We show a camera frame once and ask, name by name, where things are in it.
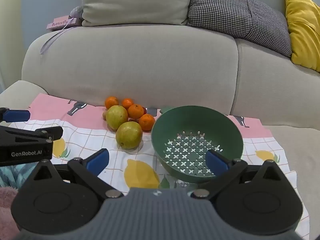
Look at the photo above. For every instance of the grey purple plush item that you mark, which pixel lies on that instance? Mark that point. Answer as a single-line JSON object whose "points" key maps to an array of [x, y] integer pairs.
{"points": [[76, 13]]}

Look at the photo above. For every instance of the grey fabric sofa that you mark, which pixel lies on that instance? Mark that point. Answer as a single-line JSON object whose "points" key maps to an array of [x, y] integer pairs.
{"points": [[137, 62]]}

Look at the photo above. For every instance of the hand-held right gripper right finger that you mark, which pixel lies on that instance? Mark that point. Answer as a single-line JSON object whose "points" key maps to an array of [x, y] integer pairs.
{"points": [[216, 165]]}

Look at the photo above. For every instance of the pink gift box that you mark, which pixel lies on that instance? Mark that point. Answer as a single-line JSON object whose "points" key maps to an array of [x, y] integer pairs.
{"points": [[58, 23]]}

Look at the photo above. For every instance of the beige cushion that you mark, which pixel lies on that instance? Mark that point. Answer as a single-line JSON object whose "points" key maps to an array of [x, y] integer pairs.
{"points": [[135, 2]]}

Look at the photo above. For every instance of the yellow green pear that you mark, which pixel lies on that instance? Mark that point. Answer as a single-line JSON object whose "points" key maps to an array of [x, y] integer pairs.
{"points": [[116, 117], [129, 135]]}

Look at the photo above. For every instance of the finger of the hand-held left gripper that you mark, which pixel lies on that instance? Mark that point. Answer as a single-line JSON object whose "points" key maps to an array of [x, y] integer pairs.
{"points": [[32, 133], [17, 115]]}

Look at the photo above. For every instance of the small red fruit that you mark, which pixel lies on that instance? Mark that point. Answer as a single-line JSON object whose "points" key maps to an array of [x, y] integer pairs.
{"points": [[144, 110]]}

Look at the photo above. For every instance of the brown kiwi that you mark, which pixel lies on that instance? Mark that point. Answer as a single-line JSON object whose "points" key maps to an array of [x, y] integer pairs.
{"points": [[104, 115]]}

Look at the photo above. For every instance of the lemon print pink cloth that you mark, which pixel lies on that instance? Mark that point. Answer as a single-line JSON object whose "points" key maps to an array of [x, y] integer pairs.
{"points": [[82, 135]]}

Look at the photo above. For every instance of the green perforated colander bowl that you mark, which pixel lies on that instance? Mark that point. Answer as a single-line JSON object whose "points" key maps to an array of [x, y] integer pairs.
{"points": [[197, 135]]}

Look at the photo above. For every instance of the pink fluffy cloth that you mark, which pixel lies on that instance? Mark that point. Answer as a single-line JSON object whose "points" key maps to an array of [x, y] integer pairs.
{"points": [[7, 205]]}

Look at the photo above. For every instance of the teal patterned blanket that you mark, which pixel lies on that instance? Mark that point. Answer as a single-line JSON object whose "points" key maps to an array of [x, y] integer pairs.
{"points": [[11, 176]]}

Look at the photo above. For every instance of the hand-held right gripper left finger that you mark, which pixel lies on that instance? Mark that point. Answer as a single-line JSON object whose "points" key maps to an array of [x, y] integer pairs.
{"points": [[98, 161]]}

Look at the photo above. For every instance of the orange mandarin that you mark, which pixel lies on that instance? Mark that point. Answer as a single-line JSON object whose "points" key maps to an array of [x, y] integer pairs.
{"points": [[127, 103], [111, 102], [147, 122], [135, 111]]}

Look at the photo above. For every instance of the black white houndstooth cushion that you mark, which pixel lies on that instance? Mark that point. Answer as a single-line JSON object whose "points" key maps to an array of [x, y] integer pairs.
{"points": [[237, 12]]}

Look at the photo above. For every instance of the yellow cushion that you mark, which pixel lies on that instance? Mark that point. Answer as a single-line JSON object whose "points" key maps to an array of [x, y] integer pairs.
{"points": [[305, 27]]}

